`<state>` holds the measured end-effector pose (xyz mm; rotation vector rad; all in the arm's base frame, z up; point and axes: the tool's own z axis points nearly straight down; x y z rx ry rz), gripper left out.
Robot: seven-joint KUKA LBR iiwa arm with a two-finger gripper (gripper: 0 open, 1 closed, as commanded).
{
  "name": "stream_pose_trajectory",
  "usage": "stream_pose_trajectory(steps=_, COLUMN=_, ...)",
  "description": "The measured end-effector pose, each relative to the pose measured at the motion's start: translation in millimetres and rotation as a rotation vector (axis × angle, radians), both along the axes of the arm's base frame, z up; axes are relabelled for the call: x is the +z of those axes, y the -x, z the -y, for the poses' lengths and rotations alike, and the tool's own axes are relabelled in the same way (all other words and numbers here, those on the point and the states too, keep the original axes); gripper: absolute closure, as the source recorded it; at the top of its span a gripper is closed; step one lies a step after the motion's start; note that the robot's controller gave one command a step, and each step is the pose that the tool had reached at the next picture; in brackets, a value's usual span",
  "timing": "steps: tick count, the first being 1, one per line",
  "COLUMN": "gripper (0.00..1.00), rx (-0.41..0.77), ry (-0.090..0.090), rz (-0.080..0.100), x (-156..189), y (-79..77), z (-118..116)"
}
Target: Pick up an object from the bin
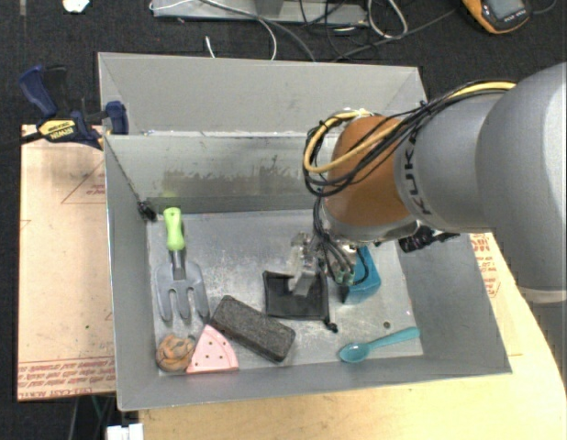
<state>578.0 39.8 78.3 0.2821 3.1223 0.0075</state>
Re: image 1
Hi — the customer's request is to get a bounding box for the black cylinder on white bracket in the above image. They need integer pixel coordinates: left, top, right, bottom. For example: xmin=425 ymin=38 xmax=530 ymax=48
xmin=396 ymin=225 xmax=461 ymax=254

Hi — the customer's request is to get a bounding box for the brown cardboard board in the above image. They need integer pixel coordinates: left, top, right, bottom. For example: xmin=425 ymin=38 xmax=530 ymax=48
xmin=17 ymin=124 xmax=117 ymax=402

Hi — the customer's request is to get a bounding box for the pink toy watermelon slice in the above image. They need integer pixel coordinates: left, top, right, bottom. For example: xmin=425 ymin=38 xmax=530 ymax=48
xmin=185 ymin=323 xmax=240 ymax=376

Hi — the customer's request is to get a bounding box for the teal plastic spoon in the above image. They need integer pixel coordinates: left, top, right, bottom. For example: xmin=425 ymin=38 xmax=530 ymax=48
xmin=338 ymin=326 xmax=422 ymax=365

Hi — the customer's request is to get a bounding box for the grey metal bin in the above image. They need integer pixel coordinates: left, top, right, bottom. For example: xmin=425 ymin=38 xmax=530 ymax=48
xmin=97 ymin=51 xmax=514 ymax=413

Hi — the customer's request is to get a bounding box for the dark grey flat block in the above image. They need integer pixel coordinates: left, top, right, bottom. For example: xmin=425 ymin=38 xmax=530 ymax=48
xmin=209 ymin=294 xmax=297 ymax=364

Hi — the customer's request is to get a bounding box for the brown toy pastry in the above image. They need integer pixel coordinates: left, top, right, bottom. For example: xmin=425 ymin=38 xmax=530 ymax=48
xmin=155 ymin=333 xmax=197 ymax=375

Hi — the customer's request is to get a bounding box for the green-handled garden fork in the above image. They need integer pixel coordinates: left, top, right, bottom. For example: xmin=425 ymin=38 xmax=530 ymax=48
xmin=153 ymin=206 xmax=212 ymax=325

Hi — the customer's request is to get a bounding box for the blue box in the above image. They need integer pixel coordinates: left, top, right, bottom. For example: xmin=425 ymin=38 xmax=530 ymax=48
xmin=341 ymin=244 xmax=383 ymax=305

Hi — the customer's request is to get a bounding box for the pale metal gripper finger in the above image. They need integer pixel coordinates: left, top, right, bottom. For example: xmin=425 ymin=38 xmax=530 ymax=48
xmin=288 ymin=232 xmax=312 ymax=292
xmin=294 ymin=248 xmax=323 ymax=298

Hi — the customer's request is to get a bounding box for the black cloth pouch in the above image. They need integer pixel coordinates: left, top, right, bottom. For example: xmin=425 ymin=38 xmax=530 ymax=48
xmin=261 ymin=269 xmax=333 ymax=323

